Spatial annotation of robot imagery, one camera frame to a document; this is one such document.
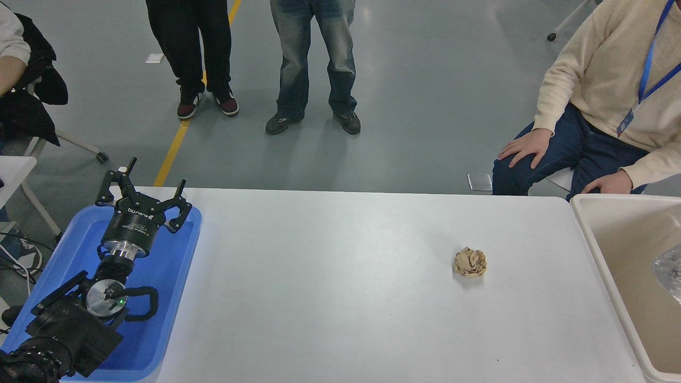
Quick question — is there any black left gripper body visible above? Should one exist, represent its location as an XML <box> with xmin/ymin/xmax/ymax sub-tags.
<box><xmin>100</xmin><ymin>193</ymin><xmax>168</xmax><ymax>253</ymax></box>

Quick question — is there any silver foil plate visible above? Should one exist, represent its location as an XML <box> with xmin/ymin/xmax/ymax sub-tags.
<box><xmin>652</xmin><ymin>250</ymin><xmax>681</xmax><ymax>305</ymax></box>

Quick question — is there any seated person's right hand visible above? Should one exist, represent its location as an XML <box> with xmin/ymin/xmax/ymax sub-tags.
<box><xmin>497</xmin><ymin>128</ymin><xmax>554</xmax><ymax>170</ymax></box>

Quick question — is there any seated person's left hand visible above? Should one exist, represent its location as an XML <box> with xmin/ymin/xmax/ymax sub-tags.
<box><xmin>581</xmin><ymin>170</ymin><xmax>634</xmax><ymax>195</ymax></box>

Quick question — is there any blue plastic tray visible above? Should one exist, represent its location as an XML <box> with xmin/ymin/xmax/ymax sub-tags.
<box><xmin>0</xmin><ymin>204</ymin><xmax>203</xmax><ymax>382</ymax></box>

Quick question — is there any white chair with wheels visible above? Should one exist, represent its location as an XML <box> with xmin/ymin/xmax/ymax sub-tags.
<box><xmin>24</xmin><ymin>130</ymin><xmax>110</xmax><ymax>163</ymax></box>

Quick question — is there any person's shoe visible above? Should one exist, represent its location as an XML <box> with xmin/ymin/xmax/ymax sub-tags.
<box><xmin>0</xmin><ymin>236</ymin><xmax>43</xmax><ymax>277</ymax></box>

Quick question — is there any small white side table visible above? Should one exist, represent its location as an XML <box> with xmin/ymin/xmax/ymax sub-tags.
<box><xmin>0</xmin><ymin>155</ymin><xmax>62</xmax><ymax>241</ymax></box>

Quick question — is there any black jacket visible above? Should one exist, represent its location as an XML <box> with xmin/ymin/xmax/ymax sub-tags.
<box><xmin>0</xmin><ymin>13</ymin><xmax>69</xmax><ymax>147</ymax></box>

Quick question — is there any standing person with red shoes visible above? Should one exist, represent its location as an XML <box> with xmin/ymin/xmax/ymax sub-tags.
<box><xmin>145</xmin><ymin>0</ymin><xmax>240</xmax><ymax>120</ymax></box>

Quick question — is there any seated person beside black jacket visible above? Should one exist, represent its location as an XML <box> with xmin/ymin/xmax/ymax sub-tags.
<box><xmin>0</xmin><ymin>3</ymin><xmax>31</xmax><ymax>96</ymax></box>

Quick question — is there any standing person with black shoes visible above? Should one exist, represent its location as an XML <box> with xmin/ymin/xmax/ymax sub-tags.
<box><xmin>265</xmin><ymin>0</ymin><xmax>361</xmax><ymax>136</ymax></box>

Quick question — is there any crumpled tan paper ball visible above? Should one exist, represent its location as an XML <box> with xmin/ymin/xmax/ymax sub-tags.
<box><xmin>452</xmin><ymin>246</ymin><xmax>487</xmax><ymax>278</ymax></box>

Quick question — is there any chair leg with wheel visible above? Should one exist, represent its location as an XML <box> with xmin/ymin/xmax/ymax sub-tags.
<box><xmin>547</xmin><ymin>0</ymin><xmax>597</xmax><ymax>42</ymax></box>

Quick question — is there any large pale plastic bin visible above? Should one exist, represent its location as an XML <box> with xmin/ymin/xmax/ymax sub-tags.
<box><xmin>569</xmin><ymin>193</ymin><xmax>681</xmax><ymax>383</ymax></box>

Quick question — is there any grey metal frame chair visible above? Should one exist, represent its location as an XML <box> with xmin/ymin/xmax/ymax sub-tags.
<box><xmin>467</xmin><ymin>169</ymin><xmax>576</xmax><ymax>193</ymax></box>

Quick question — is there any seated person with lanyard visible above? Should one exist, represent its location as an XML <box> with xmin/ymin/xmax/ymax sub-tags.
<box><xmin>492</xmin><ymin>0</ymin><xmax>681</xmax><ymax>202</ymax></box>

